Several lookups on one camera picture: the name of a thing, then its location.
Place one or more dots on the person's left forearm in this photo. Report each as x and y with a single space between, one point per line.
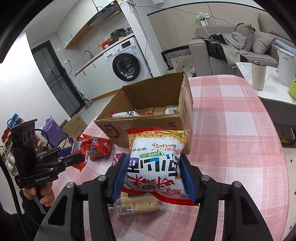
20 222

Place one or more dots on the floor mop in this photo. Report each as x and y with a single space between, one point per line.
86 102

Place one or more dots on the red tissue box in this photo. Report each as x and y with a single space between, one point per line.
106 43

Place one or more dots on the pink checked tablecloth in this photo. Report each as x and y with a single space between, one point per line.
231 139

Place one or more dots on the kitchen faucet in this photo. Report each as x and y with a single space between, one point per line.
89 53

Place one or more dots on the cardboard box on floor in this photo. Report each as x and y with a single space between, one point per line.
75 126

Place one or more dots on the black garment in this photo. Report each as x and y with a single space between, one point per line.
215 48

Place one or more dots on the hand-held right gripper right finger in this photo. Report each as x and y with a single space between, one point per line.
188 180

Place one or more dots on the white kitchen base cabinet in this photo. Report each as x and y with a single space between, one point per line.
97 76

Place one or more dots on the shoe rack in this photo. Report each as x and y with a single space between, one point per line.
7 148

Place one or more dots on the white electric kettle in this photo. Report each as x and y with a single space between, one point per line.
286 67

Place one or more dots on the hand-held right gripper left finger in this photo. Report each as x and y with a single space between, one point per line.
120 178

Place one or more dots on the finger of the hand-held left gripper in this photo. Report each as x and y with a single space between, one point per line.
71 161
64 151

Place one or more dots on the brown cardboard box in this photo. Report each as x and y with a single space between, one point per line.
150 122

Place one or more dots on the white wall cabinet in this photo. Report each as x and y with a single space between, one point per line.
74 32

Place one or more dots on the yellow bottle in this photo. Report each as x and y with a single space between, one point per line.
100 47

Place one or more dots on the white washing machine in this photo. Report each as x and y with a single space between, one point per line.
126 67

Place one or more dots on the grey jacket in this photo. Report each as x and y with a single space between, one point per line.
233 51

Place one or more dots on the silver white snack packet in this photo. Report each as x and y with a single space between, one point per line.
171 110

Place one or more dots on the white noodle packet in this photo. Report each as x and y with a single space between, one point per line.
157 157

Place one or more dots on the wall socket with charger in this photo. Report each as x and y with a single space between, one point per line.
203 19

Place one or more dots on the white marble side table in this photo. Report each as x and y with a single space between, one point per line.
270 92

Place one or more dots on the blue shoes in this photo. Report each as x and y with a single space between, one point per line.
14 120

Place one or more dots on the black rice cooker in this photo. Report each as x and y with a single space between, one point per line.
118 34

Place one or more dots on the small white red packet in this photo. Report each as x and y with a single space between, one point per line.
122 114

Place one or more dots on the light blue pillow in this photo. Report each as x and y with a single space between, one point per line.
285 45

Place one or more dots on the purple snack packet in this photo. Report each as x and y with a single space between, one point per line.
118 158

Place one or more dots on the beige tumbler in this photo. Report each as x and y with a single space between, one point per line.
258 76

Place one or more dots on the range hood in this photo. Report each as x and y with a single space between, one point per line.
104 12

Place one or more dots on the person's left hand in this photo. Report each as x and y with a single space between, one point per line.
46 193

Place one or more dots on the dark glass door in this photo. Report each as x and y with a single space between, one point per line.
57 81

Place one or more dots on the dark grey cushion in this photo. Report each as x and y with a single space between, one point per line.
244 37

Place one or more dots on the purple bag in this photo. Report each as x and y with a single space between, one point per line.
54 132

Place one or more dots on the clear cracker packet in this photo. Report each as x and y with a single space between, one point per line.
138 205

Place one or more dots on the light grey cushion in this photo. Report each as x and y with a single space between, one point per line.
263 42

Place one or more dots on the green mug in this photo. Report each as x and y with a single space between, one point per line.
293 90

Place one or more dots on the red cookie packet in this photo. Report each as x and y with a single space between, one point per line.
97 148

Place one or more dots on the white chair cushion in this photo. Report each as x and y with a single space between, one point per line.
182 66

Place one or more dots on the grey sofa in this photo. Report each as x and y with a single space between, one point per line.
198 51

